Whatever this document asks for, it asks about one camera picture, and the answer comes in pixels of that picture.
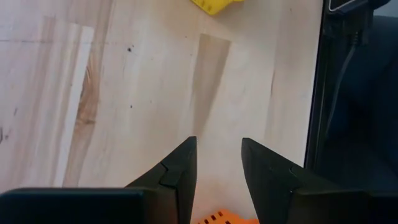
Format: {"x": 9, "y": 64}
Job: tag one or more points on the black aluminium rig frame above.
{"x": 315, "y": 109}

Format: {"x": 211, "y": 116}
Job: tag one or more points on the orange plastic basket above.
{"x": 242, "y": 221}

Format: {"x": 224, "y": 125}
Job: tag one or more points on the yellow plastic basket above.
{"x": 214, "y": 6}

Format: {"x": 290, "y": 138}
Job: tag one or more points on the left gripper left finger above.
{"x": 174, "y": 193}

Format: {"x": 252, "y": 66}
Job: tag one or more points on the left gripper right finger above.
{"x": 270, "y": 193}

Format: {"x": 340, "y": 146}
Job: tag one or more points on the black table-level camera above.
{"x": 351, "y": 21}

